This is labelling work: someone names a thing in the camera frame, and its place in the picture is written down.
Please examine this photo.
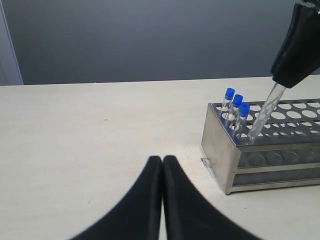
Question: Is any stainless steel test tube rack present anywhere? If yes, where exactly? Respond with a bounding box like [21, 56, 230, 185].
[201, 98, 320, 195]

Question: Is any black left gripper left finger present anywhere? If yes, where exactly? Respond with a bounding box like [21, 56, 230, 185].
[73, 156, 163, 240]

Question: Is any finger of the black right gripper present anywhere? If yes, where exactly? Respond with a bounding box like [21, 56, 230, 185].
[270, 0, 320, 88]

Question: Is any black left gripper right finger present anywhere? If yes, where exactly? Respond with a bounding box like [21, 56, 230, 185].
[163, 155, 253, 240]

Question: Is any blue-capped tube back tall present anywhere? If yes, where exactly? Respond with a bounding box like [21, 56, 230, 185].
[220, 87, 235, 127]

